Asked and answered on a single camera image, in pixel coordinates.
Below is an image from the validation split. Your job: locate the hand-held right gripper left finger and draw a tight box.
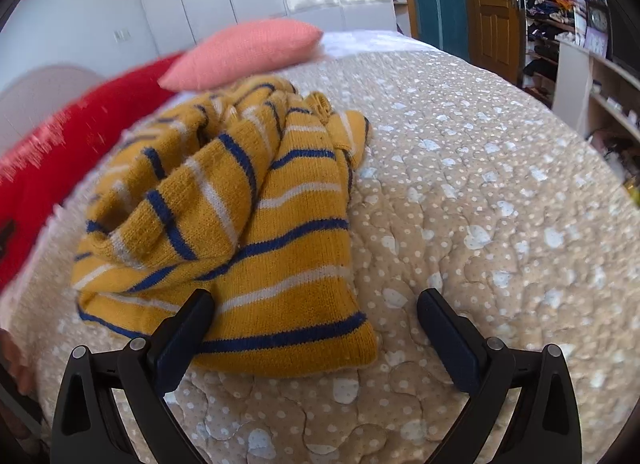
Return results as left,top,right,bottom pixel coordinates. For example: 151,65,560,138
50,288,216,464

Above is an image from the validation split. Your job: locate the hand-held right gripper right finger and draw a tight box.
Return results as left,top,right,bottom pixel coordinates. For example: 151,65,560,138
416,288,583,464

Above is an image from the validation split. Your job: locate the yellow striped knit sweater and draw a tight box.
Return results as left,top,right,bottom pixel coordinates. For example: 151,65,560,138
70,76,379,378

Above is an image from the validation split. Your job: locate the person's left hand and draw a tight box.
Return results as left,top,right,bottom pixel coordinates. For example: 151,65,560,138
0,328,34,396

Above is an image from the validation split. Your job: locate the beige dotted bedspread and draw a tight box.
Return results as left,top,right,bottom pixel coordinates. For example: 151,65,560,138
9,46,640,464

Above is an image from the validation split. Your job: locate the red embroidered pillow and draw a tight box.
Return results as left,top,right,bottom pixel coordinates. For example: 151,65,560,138
0,54,187,291

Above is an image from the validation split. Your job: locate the white bed headboard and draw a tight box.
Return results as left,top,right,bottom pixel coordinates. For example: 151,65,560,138
0,64,107,155

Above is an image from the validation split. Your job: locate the white desk shelf unit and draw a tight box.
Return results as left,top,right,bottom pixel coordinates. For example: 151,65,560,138
554,38,640,145

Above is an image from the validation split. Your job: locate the pink ribbed pillow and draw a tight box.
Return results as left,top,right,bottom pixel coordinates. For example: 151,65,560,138
157,20,325,92

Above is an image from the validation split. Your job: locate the white bed sheet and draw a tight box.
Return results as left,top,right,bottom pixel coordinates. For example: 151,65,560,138
319,30,437,60

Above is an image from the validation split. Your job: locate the wooden door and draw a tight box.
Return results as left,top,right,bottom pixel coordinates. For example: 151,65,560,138
457,0,522,85

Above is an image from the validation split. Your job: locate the purple alarm clock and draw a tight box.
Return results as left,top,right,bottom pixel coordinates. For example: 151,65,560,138
584,26,613,60

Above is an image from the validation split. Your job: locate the dark wooden clock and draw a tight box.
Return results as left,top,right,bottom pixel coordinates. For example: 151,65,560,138
585,0,610,35

